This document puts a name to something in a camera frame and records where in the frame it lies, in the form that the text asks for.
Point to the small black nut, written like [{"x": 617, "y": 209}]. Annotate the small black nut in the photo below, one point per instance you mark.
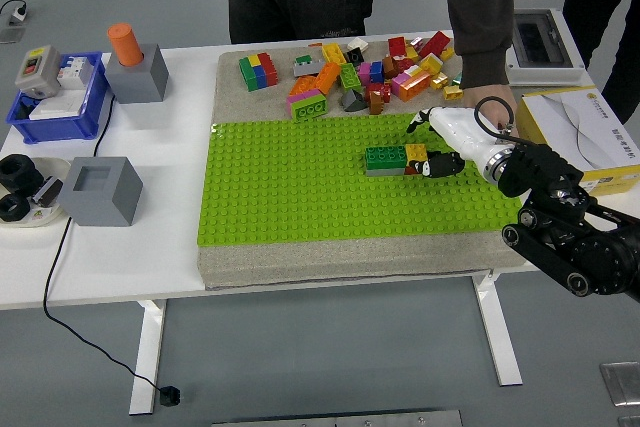
[{"x": 6, "y": 214}]

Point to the large orange building brick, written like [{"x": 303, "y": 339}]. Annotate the large orange building brick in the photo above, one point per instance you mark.
[{"x": 415, "y": 86}]

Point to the orange cylinder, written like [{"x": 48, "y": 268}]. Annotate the orange cylinder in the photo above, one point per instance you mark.
[{"x": 125, "y": 44}]

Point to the blue building brick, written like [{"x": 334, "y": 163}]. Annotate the blue building brick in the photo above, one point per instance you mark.
[
  {"x": 260, "y": 75},
  {"x": 377, "y": 73}
]

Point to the long orange building brick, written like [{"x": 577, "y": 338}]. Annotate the long orange building brick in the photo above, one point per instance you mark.
[{"x": 328, "y": 77}]

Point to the dark grey sloped brick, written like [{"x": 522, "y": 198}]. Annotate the dark grey sloped brick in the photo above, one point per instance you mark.
[{"x": 353, "y": 102}]

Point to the brown building brick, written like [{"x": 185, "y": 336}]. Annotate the brown building brick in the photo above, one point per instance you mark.
[
  {"x": 376, "y": 107},
  {"x": 389, "y": 67}
]

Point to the grey switch box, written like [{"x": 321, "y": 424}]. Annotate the grey switch box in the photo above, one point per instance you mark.
[{"x": 36, "y": 69}]

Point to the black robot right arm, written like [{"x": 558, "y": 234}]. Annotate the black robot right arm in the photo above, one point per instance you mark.
[{"x": 560, "y": 207}]

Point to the small green building brick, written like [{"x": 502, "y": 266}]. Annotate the small green building brick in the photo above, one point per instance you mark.
[
  {"x": 456, "y": 80},
  {"x": 303, "y": 60}
]

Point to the long red building brick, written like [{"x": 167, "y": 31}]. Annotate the long red building brick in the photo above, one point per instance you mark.
[{"x": 434, "y": 44}]

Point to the floor socket with plug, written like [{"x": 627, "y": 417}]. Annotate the floor socket with plug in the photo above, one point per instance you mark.
[{"x": 19, "y": 13}]

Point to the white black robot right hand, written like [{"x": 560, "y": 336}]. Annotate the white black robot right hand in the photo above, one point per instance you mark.
[{"x": 460, "y": 132}]

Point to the small yellow building brick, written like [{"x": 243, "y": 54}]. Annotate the small yellow building brick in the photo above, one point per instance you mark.
[{"x": 453, "y": 92}]

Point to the large lime building brick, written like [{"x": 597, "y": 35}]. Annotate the large lime building brick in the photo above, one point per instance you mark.
[{"x": 310, "y": 110}]

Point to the large black nut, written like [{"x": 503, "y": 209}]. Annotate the large black nut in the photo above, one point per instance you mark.
[{"x": 17, "y": 174}]

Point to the brown silver small part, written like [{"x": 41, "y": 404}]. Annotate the brown silver small part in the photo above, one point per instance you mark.
[{"x": 47, "y": 192}]

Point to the yellow white cardboard box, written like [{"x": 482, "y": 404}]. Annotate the yellow white cardboard box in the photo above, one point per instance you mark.
[{"x": 560, "y": 122}]

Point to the grey-brown foam mat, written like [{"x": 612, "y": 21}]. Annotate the grey-brown foam mat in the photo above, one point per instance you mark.
[{"x": 350, "y": 259}]

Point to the long metal floor plate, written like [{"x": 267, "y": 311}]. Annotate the long metal floor plate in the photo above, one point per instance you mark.
[{"x": 340, "y": 419}]

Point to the dark red building brick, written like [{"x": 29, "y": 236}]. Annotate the dark red building brick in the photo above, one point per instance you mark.
[{"x": 378, "y": 92}]

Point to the white electrical enclosure box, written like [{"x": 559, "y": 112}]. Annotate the white electrical enclosure box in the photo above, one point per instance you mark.
[{"x": 545, "y": 72}]

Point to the grey flat building brick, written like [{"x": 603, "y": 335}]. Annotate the grey flat building brick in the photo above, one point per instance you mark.
[{"x": 385, "y": 172}]

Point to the black plug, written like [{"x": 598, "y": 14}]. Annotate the black plug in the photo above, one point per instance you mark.
[{"x": 169, "y": 396}]

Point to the shiny yellow building brick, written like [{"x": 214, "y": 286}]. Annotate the shiny yellow building brick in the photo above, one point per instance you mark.
[{"x": 439, "y": 80}]

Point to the black building brick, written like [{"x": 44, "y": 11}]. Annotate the black building brick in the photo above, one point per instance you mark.
[{"x": 354, "y": 56}]

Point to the person's left forearm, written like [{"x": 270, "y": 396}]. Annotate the person's left forearm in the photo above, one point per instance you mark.
[{"x": 480, "y": 22}]

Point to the magenta building brick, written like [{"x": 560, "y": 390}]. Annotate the magenta building brick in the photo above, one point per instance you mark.
[{"x": 364, "y": 73}]

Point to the grey cube holder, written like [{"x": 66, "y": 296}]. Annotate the grey cube holder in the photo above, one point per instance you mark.
[
  {"x": 137, "y": 82},
  {"x": 100, "y": 204}
]

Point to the yellow white building brick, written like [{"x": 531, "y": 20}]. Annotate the yellow white building brick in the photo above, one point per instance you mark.
[{"x": 430, "y": 63}]

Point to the white table leg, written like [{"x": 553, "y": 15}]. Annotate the white table leg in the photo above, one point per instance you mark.
[
  {"x": 500, "y": 337},
  {"x": 147, "y": 357}
]

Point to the small pink building brick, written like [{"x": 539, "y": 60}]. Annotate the small pink building brick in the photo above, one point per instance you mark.
[{"x": 416, "y": 41}]

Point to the white flat switch panel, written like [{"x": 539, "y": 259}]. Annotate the white flat switch panel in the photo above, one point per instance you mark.
[{"x": 56, "y": 108}]

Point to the large pink building brick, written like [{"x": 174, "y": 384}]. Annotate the large pink building brick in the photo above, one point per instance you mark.
[{"x": 300, "y": 97}]

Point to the white circuit breaker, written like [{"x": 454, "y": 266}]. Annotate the white circuit breaker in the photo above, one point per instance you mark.
[{"x": 74, "y": 73}]

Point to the blue plastic bin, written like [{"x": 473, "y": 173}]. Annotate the blue plastic bin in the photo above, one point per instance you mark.
[{"x": 65, "y": 128}]

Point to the person's left hand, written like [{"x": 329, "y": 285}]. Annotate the person's left hand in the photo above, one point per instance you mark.
[{"x": 500, "y": 107}]

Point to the green studded baseplate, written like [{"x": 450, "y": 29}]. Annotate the green studded baseplate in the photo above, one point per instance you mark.
[{"x": 300, "y": 187}]

